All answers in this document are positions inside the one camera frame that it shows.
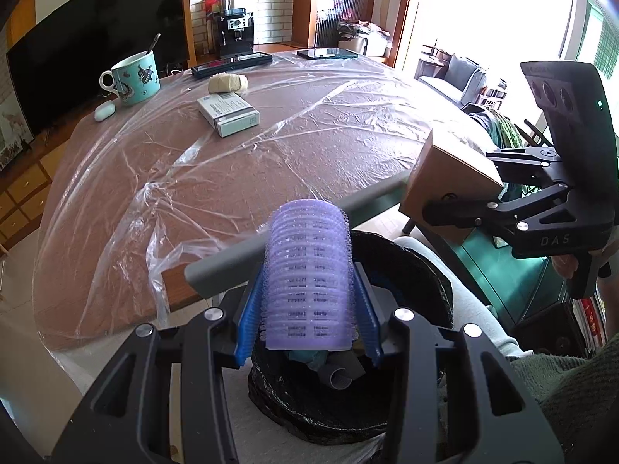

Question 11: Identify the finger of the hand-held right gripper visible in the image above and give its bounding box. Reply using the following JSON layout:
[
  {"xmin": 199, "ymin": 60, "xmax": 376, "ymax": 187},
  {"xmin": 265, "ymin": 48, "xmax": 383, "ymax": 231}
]
[
  {"xmin": 485, "ymin": 145, "xmax": 569, "ymax": 189},
  {"xmin": 422, "ymin": 181, "xmax": 572, "ymax": 247}
]

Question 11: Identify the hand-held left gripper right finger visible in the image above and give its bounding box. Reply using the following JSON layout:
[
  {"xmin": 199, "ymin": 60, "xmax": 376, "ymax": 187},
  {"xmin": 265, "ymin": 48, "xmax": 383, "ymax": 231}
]
[{"xmin": 352, "ymin": 261, "xmax": 568, "ymax": 464}]

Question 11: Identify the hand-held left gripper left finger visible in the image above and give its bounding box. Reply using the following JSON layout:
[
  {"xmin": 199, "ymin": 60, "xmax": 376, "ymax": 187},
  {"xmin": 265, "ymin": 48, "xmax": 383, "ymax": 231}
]
[{"xmin": 51, "ymin": 263, "xmax": 269, "ymax": 464}]

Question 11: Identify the brown cardboard box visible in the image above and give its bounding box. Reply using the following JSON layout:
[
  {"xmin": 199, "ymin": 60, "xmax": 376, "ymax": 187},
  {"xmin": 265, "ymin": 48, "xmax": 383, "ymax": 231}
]
[{"xmin": 398, "ymin": 128, "xmax": 506, "ymax": 246}]

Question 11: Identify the black trash bin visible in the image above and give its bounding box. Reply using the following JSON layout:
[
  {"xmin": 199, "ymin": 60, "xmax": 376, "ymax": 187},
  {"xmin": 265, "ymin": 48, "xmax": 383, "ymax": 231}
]
[{"xmin": 246, "ymin": 229, "xmax": 455, "ymax": 446}]

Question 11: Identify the purple hair roller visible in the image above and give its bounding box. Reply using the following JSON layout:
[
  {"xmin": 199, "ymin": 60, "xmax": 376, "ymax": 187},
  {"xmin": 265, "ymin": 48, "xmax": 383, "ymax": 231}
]
[{"xmin": 262, "ymin": 200, "xmax": 355, "ymax": 353}]

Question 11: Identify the person's right hand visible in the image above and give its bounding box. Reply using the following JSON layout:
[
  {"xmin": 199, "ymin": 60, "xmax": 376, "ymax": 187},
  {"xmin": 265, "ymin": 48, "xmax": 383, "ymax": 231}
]
[{"xmin": 550, "ymin": 249, "xmax": 619, "ymax": 297}]

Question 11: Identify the green knitted cloth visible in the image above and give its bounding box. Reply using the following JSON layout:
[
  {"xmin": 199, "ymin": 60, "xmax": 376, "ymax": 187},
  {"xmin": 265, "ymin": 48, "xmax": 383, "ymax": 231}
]
[{"xmin": 486, "ymin": 113, "xmax": 527, "ymax": 152}]

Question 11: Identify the grey plastic tube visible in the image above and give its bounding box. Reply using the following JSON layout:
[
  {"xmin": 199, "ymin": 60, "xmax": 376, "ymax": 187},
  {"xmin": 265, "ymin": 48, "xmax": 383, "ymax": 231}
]
[{"xmin": 316, "ymin": 352, "xmax": 367, "ymax": 391}]

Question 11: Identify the person's grey trouser leg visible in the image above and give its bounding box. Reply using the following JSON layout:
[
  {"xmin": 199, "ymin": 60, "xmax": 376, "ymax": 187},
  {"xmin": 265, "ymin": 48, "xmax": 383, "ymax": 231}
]
[{"xmin": 393, "ymin": 236, "xmax": 527, "ymax": 361}]

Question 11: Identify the grey sofa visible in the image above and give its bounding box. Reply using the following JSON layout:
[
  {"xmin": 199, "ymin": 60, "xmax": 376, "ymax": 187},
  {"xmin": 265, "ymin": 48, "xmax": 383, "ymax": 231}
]
[{"xmin": 417, "ymin": 52, "xmax": 487, "ymax": 106}]

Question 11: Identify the row of books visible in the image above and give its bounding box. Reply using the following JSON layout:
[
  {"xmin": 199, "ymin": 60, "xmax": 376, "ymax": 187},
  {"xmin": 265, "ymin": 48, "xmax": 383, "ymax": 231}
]
[{"xmin": 572, "ymin": 294, "xmax": 611, "ymax": 357}]

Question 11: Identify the round dining table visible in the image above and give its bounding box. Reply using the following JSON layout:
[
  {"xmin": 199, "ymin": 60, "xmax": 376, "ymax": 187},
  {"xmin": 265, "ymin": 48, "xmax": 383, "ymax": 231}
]
[{"xmin": 31, "ymin": 48, "xmax": 484, "ymax": 353}]

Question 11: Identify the white and green medicine box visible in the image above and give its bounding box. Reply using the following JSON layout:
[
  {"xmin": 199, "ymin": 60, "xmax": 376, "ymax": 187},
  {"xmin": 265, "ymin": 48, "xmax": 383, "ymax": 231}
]
[{"xmin": 196, "ymin": 94, "xmax": 261, "ymax": 138}]

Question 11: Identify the person's green sweater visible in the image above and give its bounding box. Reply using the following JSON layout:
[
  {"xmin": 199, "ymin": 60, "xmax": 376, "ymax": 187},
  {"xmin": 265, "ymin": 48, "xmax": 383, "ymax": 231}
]
[{"xmin": 505, "ymin": 331, "xmax": 619, "ymax": 464}]

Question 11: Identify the beige crumpled paper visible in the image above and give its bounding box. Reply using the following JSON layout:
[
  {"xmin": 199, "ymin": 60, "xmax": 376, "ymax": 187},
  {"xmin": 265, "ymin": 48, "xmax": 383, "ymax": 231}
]
[{"xmin": 208, "ymin": 73, "xmax": 249, "ymax": 96}]

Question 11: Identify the wooden drawer cabinet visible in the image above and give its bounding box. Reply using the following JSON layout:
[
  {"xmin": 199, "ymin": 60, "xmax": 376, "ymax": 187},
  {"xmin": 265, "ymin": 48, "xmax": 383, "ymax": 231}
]
[{"xmin": 0, "ymin": 151, "xmax": 55, "ymax": 254}]

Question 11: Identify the teal patterned mug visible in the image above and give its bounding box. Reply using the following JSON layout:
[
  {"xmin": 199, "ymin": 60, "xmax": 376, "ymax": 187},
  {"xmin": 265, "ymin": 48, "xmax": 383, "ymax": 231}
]
[{"xmin": 99, "ymin": 51, "xmax": 161, "ymax": 106}]

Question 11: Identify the black coffee machine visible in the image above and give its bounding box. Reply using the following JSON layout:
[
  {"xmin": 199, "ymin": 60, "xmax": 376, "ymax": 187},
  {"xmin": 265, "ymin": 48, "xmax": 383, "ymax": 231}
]
[{"xmin": 212, "ymin": 6, "xmax": 255, "ymax": 57}]

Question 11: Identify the framed painting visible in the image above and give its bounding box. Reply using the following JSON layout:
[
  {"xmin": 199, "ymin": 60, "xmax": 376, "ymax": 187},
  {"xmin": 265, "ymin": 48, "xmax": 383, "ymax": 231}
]
[{"xmin": 0, "ymin": 96, "xmax": 36, "ymax": 171}]

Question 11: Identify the black television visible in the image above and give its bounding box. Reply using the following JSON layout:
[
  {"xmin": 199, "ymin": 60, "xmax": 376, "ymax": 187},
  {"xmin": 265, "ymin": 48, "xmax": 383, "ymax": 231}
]
[{"xmin": 5, "ymin": 0, "xmax": 190, "ymax": 139}]

